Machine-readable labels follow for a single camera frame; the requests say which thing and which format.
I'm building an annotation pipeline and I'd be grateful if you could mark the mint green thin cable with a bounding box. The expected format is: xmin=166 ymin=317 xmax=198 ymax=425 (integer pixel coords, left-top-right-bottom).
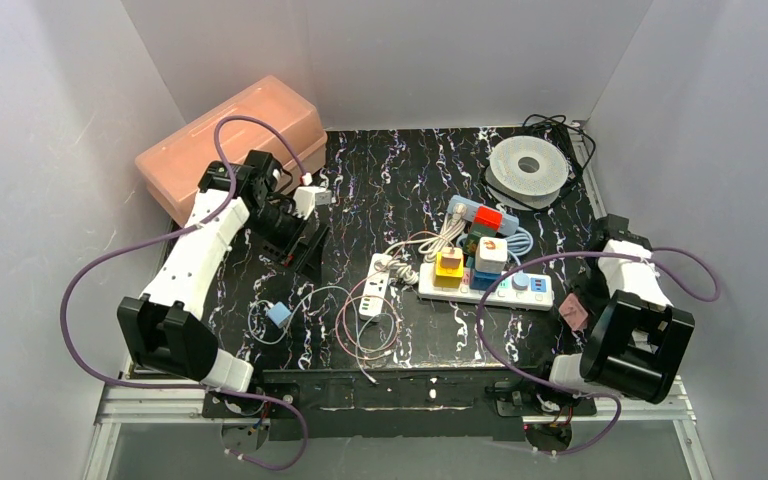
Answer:
xmin=246 ymin=284 xmax=385 ymax=347

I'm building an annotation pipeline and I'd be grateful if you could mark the pink charger plug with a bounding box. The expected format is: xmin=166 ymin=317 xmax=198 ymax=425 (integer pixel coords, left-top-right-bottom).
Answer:
xmin=558 ymin=292 xmax=590 ymax=332

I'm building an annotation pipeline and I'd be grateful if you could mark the pink thin cable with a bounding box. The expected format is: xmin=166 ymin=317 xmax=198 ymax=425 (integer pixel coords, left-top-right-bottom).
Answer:
xmin=334 ymin=231 xmax=438 ymax=386

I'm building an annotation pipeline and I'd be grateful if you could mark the light blue charger plug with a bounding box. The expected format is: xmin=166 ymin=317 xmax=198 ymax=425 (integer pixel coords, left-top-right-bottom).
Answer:
xmin=266 ymin=302 xmax=292 ymax=328

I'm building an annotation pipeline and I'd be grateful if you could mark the small white USB power strip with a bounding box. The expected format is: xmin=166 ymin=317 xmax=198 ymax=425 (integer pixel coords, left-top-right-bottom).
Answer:
xmin=358 ymin=253 xmax=393 ymax=321

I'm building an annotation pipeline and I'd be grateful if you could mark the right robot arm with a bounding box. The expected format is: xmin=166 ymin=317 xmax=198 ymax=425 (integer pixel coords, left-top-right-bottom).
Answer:
xmin=549 ymin=214 xmax=695 ymax=404

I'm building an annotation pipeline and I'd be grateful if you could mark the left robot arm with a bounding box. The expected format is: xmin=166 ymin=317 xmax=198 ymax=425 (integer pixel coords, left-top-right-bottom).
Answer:
xmin=117 ymin=150 xmax=333 ymax=393

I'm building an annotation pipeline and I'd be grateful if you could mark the red cube plug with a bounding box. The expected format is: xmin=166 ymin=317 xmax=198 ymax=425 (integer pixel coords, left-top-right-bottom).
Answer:
xmin=473 ymin=206 xmax=503 ymax=231

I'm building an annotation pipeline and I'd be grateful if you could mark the yellow cube socket adapter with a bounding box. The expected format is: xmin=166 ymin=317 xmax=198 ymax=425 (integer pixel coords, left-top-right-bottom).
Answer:
xmin=432 ymin=247 xmax=465 ymax=289

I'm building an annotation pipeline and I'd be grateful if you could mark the large white power strip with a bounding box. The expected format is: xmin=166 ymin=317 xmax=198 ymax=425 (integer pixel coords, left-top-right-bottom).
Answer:
xmin=417 ymin=263 xmax=554 ymax=311

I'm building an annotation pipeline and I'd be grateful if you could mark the light blue power strip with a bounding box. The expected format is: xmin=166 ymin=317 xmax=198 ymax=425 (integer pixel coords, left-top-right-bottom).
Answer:
xmin=447 ymin=195 xmax=535 ymax=258

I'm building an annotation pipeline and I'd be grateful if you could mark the white cube adapter orange logo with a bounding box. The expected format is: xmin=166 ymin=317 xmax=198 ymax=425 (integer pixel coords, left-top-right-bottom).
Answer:
xmin=474 ymin=237 xmax=508 ymax=274

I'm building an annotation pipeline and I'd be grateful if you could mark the blue cube adapter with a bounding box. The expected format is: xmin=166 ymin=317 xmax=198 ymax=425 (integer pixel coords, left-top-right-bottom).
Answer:
xmin=470 ymin=268 xmax=504 ymax=291

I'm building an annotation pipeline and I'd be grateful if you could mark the dark green cube adapter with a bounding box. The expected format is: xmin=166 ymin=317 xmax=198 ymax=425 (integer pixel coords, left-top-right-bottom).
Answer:
xmin=464 ymin=223 xmax=496 ymax=255

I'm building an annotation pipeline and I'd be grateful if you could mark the white LED strip reel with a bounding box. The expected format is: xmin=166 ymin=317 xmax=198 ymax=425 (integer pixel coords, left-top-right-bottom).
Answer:
xmin=484 ymin=136 xmax=570 ymax=211

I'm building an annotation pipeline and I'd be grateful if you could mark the pink translucent storage box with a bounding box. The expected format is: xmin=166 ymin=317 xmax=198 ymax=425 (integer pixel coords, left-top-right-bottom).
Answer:
xmin=135 ymin=76 xmax=327 ymax=226

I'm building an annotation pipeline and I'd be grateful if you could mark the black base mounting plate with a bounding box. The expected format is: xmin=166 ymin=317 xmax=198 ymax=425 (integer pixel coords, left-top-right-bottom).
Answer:
xmin=201 ymin=367 xmax=597 ymax=442

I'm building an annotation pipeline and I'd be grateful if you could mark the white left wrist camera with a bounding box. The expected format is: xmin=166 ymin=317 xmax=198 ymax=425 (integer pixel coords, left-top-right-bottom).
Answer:
xmin=292 ymin=186 xmax=333 ymax=219

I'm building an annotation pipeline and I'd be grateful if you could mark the white bundled power cord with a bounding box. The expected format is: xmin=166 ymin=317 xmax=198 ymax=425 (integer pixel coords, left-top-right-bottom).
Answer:
xmin=383 ymin=205 xmax=468 ymax=286

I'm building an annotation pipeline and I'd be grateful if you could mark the black cable behind reel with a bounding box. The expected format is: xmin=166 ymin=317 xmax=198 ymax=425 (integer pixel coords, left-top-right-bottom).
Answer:
xmin=521 ymin=113 xmax=597 ymax=200

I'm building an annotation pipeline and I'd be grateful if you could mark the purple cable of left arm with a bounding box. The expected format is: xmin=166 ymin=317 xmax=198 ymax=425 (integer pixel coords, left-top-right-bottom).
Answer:
xmin=59 ymin=115 xmax=312 ymax=473

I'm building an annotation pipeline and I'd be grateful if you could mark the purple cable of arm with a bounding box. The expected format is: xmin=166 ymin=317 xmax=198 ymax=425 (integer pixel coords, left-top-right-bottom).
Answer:
xmin=59 ymin=115 xmax=312 ymax=473
xmin=475 ymin=247 xmax=722 ymax=458

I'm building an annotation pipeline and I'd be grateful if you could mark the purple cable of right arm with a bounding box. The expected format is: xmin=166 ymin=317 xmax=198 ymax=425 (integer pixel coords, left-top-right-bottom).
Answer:
xmin=475 ymin=247 xmax=722 ymax=458

